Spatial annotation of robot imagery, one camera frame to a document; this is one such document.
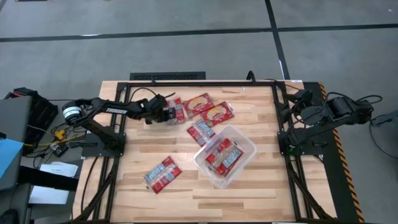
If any white paper sheet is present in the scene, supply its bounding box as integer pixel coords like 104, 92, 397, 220
39, 161, 79, 179
28, 185, 70, 205

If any red popcorn bag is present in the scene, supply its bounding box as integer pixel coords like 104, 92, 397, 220
186, 118, 216, 147
166, 96, 187, 126
182, 92, 216, 119
142, 155, 183, 195
214, 148, 245, 177
200, 101, 235, 128
204, 138, 234, 166

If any clear plastic container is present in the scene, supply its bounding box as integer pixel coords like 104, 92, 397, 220
192, 124, 258, 190

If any grey case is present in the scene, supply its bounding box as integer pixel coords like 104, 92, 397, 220
0, 95, 34, 191

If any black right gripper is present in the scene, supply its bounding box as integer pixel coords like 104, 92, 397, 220
275, 89, 327, 127

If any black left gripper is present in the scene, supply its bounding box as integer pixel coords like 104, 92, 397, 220
146, 94, 177, 125

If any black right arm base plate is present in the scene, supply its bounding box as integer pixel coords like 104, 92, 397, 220
276, 130, 324, 156

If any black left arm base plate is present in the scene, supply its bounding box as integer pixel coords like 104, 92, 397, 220
81, 132, 127, 158

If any black crate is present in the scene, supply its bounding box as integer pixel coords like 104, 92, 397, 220
3, 86, 59, 156

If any black ribbed floor mat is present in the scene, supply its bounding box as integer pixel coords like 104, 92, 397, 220
129, 71, 206, 81

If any blue sheet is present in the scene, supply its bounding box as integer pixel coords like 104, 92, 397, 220
0, 138, 25, 180

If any small black device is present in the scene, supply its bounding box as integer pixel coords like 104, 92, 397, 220
52, 144, 70, 157

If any yellow cable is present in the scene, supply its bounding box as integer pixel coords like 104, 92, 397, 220
23, 133, 86, 147

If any black aluminium table frame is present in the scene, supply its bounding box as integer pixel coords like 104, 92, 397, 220
73, 80, 338, 224

